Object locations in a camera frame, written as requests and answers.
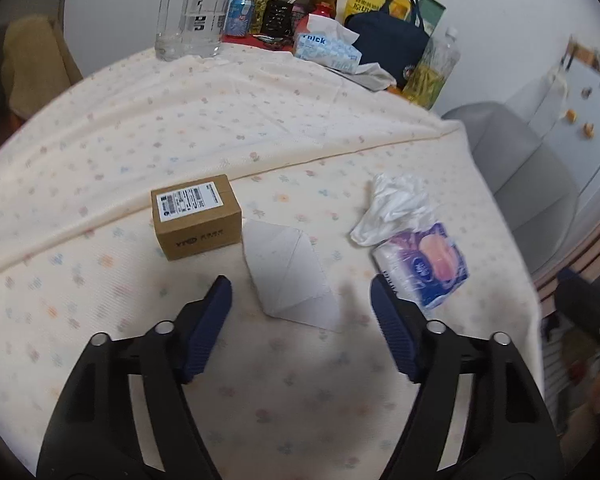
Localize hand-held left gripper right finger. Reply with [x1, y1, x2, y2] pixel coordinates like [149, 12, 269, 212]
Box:
[370, 274, 566, 480]

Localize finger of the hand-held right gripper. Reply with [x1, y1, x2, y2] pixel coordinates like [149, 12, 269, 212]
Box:
[554, 267, 600, 348]

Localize small dark bowl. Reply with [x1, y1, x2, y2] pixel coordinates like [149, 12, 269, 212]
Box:
[252, 34, 287, 52]

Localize blue drink can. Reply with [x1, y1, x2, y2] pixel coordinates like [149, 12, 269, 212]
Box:
[227, 0, 256, 37]

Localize yellow snack packet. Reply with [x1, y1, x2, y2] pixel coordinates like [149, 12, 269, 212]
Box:
[337, 0, 393, 23]

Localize grey office chair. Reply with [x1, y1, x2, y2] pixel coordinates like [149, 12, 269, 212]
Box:
[442, 101, 581, 241]

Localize red bottle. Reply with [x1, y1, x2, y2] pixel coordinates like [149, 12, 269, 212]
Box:
[307, 2, 336, 23]

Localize cream floral tablecloth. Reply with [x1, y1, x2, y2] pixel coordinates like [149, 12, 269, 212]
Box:
[0, 42, 546, 480]

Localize small brown cardboard box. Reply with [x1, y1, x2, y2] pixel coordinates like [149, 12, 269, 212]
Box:
[151, 174, 244, 262]

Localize blue tissue box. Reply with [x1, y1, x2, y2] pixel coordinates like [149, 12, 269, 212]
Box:
[293, 14, 363, 73]

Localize brown storage baskets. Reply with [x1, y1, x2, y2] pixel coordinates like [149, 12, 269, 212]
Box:
[569, 37, 600, 69]

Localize pink curtain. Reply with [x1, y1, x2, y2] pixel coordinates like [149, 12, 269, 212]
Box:
[530, 200, 600, 301]

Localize large clear water jug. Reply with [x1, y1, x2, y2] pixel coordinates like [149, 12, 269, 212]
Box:
[155, 0, 238, 62]

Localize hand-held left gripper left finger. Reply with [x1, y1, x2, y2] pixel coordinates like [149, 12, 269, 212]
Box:
[36, 275, 233, 480]

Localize white paper bag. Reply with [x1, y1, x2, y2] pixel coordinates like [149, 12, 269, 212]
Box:
[242, 218, 345, 333]

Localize navy lunch bag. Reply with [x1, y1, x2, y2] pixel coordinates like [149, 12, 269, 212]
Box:
[344, 0, 431, 92]

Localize white tissue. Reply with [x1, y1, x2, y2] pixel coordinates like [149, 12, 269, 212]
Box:
[350, 173, 433, 247]

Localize white hanging plastic bag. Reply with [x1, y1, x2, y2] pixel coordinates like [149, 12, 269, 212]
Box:
[527, 57, 572, 136]

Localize white fridge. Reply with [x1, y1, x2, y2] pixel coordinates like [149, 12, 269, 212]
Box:
[525, 35, 600, 201]

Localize purple pocket tissue pack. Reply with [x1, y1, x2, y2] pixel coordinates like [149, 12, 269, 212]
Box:
[371, 222, 470, 310]

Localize white cloth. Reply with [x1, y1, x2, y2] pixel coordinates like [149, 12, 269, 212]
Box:
[352, 62, 398, 92]

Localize green carton box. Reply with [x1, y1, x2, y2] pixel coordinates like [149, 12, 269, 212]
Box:
[415, 0, 447, 38]

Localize black pen holder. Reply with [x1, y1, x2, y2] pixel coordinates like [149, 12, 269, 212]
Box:
[260, 0, 296, 36]

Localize brown chair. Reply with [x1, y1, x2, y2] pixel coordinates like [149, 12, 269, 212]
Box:
[2, 15, 83, 121]

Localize tea bottle with white cap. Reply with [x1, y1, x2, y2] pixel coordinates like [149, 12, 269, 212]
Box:
[402, 27, 462, 111]

